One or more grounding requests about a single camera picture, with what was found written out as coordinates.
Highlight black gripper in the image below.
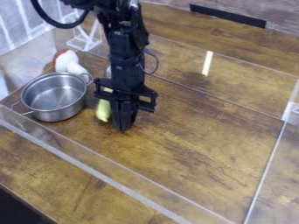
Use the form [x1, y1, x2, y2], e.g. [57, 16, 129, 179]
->
[94, 78, 158, 130]

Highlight green handled metal spoon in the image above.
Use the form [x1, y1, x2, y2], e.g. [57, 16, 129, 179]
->
[95, 87, 115, 123]

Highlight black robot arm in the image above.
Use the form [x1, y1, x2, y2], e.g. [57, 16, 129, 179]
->
[62, 0, 158, 130]

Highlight stainless steel pot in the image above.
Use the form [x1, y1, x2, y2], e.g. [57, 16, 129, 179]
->
[11, 72, 94, 123]

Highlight clear acrylic front barrier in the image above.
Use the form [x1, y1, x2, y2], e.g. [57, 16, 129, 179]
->
[0, 105, 234, 224]

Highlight clear acrylic barrier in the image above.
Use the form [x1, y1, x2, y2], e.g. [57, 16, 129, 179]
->
[245, 80, 299, 224]
[0, 105, 234, 224]

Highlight red and white toy mushroom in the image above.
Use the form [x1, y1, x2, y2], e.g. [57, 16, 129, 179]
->
[53, 49, 89, 75]

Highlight clear acrylic stand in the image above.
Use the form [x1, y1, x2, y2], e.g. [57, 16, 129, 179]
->
[67, 19, 103, 52]

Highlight black strip on table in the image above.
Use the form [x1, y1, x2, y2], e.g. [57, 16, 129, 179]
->
[190, 3, 268, 28]

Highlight clear acrylic right barrier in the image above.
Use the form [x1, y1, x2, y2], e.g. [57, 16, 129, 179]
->
[245, 80, 299, 224]

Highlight black cable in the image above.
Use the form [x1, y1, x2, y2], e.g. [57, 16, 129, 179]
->
[30, 0, 91, 30]

